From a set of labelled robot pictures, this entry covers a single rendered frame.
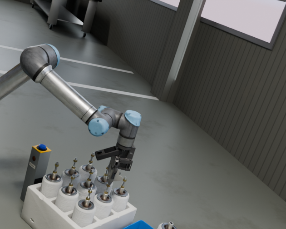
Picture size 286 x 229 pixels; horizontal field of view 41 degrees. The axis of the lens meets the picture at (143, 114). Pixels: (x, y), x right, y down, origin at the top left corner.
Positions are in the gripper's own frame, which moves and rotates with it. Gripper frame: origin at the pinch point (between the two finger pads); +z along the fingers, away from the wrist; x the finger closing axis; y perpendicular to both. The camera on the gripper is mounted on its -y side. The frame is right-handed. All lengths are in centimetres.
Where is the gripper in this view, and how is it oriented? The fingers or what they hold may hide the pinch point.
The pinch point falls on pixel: (108, 181)
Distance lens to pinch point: 180.2
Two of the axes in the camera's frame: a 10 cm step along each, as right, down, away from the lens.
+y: 9.2, 1.8, 3.5
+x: -2.7, -3.9, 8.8
